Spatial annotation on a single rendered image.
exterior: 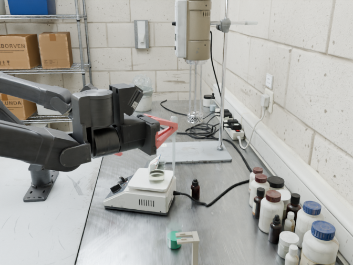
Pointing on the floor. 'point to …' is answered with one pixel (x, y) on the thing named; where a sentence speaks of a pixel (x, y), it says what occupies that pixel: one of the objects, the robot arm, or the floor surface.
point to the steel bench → (182, 207)
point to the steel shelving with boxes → (60, 37)
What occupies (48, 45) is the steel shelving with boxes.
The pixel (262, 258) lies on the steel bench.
